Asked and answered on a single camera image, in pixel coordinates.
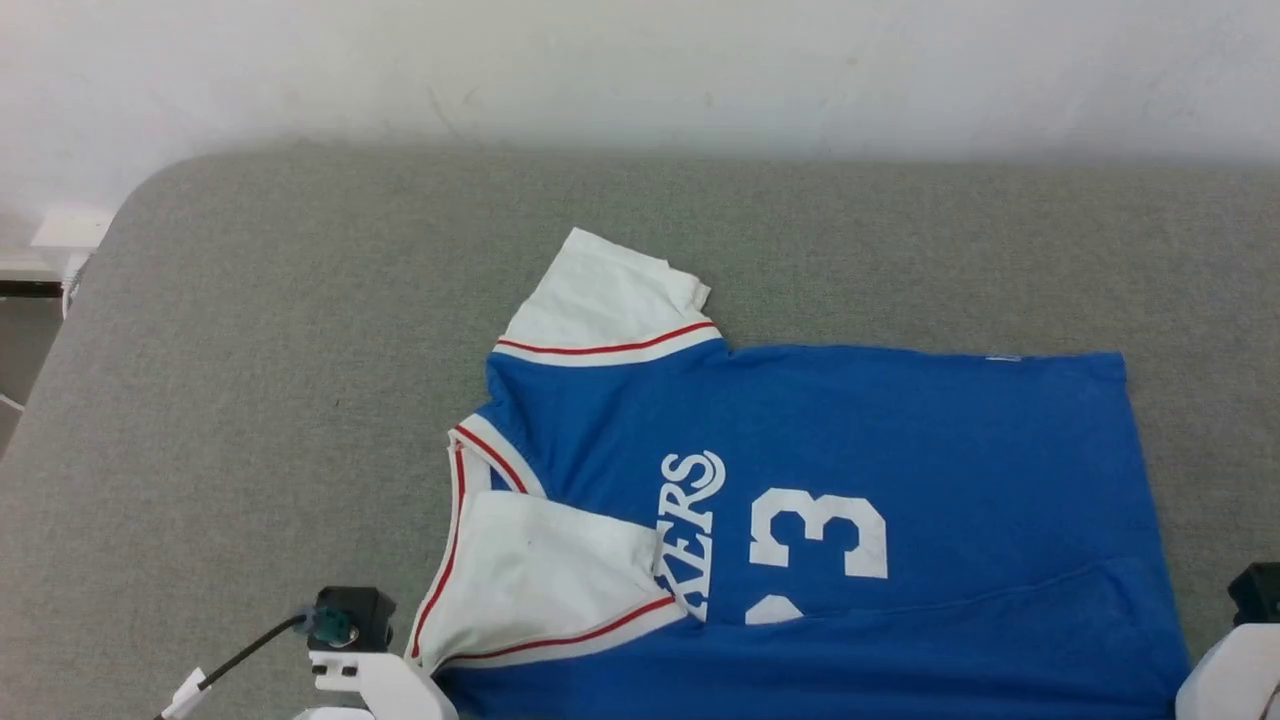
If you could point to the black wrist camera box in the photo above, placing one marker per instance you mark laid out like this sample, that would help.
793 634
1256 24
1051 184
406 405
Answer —
365 610
1260 595

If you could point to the grey fabric sofa cushion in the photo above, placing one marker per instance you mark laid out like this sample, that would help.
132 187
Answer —
300 350

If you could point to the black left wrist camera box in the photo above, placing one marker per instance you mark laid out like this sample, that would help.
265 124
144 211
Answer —
365 610

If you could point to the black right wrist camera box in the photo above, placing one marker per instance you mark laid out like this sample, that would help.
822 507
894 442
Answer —
1260 595

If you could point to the blue jersey with white sleeves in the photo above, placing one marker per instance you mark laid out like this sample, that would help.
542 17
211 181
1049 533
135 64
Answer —
900 450

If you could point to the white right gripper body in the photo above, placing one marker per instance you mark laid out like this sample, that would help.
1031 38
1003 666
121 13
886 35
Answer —
1235 680

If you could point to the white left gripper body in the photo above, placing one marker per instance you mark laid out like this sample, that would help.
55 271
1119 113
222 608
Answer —
390 690

